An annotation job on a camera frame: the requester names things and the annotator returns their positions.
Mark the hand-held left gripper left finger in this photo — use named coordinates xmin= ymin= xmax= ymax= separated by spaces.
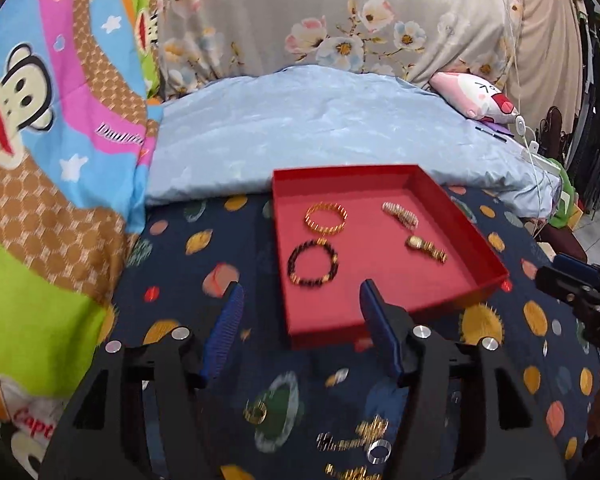
xmin=40 ymin=281 xmax=245 ymax=480

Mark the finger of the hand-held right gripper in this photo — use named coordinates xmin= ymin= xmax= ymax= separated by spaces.
xmin=554 ymin=254 xmax=600 ymax=285
xmin=534 ymin=266 xmax=593 ymax=311

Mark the grey floral sheet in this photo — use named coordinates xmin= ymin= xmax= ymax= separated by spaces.
xmin=157 ymin=0 xmax=525 ymax=101

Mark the gold wristwatch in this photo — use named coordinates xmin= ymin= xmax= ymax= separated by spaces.
xmin=405 ymin=234 xmax=448 ymax=264

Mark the white cable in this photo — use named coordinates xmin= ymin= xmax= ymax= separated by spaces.
xmin=500 ymin=0 xmax=555 ymax=221

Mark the light blue pillow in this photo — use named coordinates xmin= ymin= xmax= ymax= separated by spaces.
xmin=145 ymin=66 xmax=563 ymax=221

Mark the purple notebook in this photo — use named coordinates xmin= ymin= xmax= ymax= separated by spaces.
xmin=474 ymin=119 xmax=511 ymax=144

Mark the cartoon monkey blanket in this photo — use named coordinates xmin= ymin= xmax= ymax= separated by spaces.
xmin=0 ymin=0 xmax=163 ymax=480

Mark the beige curtain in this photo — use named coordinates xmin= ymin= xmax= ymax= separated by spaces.
xmin=510 ymin=0 xmax=585 ymax=176

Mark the gold link bracelet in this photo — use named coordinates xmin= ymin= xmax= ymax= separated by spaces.
xmin=305 ymin=201 xmax=348 ymax=235

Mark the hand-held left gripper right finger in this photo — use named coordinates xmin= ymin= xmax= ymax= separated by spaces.
xmin=359 ymin=279 xmax=568 ymax=480

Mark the pearl bracelet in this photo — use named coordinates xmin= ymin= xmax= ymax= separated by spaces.
xmin=383 ymin=201 xmax=419 ymax=231

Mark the green cloth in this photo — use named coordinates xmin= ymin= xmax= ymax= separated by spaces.
xmin=552 ymin=172 xmax=583 ymax=228

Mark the red cardboard box tray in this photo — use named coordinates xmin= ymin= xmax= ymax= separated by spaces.
xmin=272 ymin=164 xmax=510 ymax=351

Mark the navy planet print bedsheet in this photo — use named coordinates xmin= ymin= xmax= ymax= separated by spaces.
xmin=97 ymin=185 xmax=600 ymax=480

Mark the dark bead bracelet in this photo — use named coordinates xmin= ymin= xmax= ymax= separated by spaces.
xmin=287 ymin=241 xmax=339 ymax=287

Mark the pink plush pillow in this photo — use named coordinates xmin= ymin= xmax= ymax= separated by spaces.
xmin=429 ymin=71 xmax=520 ymax=126

